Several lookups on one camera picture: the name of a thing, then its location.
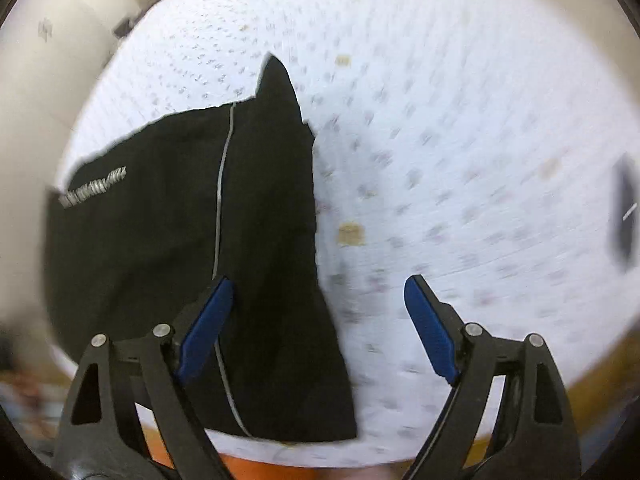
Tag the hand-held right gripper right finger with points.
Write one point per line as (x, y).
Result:
(430, 330)

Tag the black jacket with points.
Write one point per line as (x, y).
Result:
(150, 210)

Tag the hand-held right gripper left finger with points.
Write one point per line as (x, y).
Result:
(207, 325)

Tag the white wardrobe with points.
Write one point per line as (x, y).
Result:
(40, 110)

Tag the orange cloth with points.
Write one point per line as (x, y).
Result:
(260, 470)

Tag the black flat device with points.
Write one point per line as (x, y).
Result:
(622, 210)

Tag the bed with floral sheet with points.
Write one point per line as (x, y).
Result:
(450, 135)

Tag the small dark object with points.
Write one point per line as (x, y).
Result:
(123, 25)

